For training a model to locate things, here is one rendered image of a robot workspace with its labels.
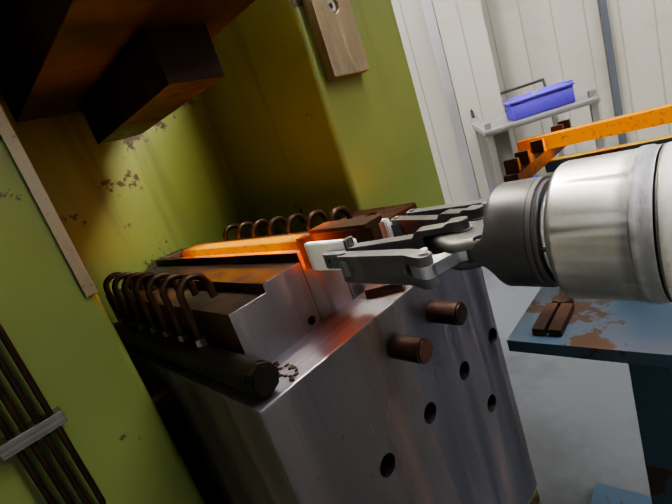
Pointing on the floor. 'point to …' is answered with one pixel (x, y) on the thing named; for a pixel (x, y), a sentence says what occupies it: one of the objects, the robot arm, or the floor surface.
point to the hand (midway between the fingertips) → (348, 245)
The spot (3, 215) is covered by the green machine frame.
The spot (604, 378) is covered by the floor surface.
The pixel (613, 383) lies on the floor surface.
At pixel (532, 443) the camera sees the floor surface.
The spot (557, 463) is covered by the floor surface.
